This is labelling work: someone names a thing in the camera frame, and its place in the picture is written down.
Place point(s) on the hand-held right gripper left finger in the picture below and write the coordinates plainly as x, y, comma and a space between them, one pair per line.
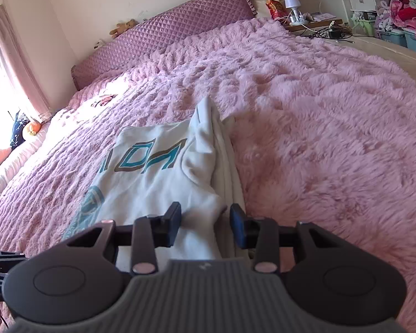
171, 224

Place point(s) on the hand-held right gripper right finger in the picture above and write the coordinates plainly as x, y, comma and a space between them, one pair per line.
238, 224

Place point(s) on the white printed sweatshirt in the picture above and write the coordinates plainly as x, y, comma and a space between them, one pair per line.
149, 187

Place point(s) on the pile of pink red clothes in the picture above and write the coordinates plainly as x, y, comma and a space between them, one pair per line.
405, 12

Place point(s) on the pink fluffy blanket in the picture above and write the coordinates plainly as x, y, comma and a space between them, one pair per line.
315, 145

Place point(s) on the white pillow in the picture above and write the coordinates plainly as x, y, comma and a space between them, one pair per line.
17, 159

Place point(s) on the navy floral pillow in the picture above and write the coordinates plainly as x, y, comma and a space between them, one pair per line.
18, 128

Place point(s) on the orange plush toy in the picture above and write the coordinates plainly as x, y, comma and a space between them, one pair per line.
33, 128

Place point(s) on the purple quilted headboard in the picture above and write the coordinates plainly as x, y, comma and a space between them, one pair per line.
166, 31

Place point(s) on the small white plush toy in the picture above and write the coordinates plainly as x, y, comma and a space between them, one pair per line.
98, 44

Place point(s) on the brown teddy bear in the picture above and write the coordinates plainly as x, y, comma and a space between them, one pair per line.
124, 27

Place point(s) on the pink sheer curtain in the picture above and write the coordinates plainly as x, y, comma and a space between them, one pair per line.
17, 62

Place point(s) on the wooden nightstand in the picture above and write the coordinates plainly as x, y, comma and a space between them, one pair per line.
322, 24

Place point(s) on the red snack bag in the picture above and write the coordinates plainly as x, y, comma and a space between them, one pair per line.
275, 9

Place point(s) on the white table lamp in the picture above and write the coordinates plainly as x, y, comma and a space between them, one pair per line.
294, 7

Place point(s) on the green storage bin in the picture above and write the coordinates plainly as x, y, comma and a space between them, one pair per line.
364, 27

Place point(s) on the teal storage bin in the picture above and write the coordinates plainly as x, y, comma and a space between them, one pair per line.
398, 37

